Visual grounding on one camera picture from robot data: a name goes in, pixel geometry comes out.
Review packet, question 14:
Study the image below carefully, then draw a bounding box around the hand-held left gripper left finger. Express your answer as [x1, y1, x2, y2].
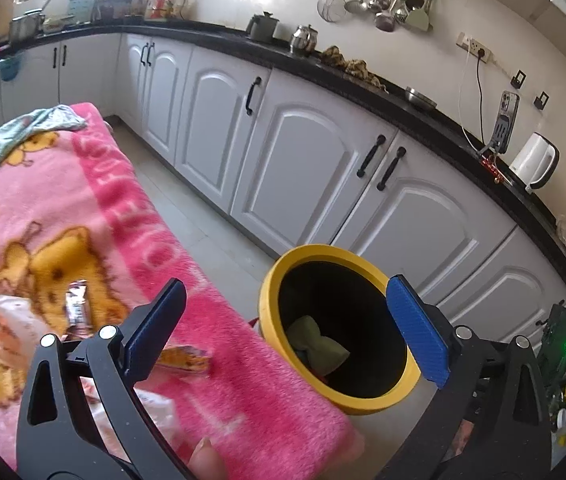
[15, 278, 189, 480]

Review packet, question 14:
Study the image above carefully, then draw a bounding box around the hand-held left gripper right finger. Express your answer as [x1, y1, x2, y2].
[378, 275, 552, 480]

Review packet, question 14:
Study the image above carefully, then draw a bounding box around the orange snack wrapper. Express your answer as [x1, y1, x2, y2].
[155, 344, 212, 375]

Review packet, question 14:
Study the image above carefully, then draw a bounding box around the pale green knitted item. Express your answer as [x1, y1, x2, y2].
[285, 315, 351, 376]

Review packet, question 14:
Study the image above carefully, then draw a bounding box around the yellow rimmed white bin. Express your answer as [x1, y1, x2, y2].
[258, 244, 423, 416]

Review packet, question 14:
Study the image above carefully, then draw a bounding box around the person's left hand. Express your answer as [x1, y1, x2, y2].
[186, 436, 231, 480]

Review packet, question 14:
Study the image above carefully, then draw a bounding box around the white plastic packet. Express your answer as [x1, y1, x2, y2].
[80, 377, 179, 456]

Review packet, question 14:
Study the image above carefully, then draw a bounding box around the brown silver snack wrapper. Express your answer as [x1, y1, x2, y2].
[65, 280, 92, 334]

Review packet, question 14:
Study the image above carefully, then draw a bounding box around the pink printed blanket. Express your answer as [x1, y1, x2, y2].
[0, 102, 364, 480]

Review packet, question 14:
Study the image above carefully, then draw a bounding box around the white pink snack packet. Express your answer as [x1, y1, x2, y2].
[0, 295, 46, 357]

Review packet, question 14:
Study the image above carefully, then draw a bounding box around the red ornament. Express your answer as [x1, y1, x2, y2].
[480, 157, 507, 184]

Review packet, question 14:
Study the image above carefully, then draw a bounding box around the phone stand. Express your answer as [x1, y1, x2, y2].
[478, 144, 507, 171]

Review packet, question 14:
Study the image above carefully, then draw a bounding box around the white electric kettle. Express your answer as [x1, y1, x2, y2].
[510, 132, 560, 192]

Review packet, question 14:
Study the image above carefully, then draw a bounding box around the white base cabinet unit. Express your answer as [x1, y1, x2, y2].
[0, 32, 566, 341]

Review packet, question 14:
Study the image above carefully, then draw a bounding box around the smartphone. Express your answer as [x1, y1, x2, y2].
[493, 91, 520, 153]

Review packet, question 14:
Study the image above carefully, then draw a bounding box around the steel bowl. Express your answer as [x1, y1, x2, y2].
[404, 86, 438, 111]

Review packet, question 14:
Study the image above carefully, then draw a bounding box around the brown dried food pile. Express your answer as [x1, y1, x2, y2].
[320, 46, 390, 92]

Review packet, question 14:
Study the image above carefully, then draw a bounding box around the blue hanging basket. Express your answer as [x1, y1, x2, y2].
[0, 55, 26, 83]

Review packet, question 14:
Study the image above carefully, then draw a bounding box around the green spatula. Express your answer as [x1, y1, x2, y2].
[405, 0, 434, 32]

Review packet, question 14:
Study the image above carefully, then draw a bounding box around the large steel ladle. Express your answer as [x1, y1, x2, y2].
[374, 0, 397, 32]

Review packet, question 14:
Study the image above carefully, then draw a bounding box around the steel teapot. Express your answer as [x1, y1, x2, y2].
[290, 25, 320, 55]

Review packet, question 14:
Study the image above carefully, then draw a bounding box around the dark green pot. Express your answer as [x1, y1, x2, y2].
[247, 12, 281, 44]

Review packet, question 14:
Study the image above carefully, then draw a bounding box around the group of condiment bottles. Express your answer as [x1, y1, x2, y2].
[143, 0, 195, 22]

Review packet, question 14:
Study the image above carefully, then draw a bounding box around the steel cooking pot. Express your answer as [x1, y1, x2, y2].
[9, 10, 46, 44]

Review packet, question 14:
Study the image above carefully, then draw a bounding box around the black charging cable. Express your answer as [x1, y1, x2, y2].
[474, 54, 491, 147]

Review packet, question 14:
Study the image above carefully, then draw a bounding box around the white wall socket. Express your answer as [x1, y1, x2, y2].
[457, 34, 493, 64]

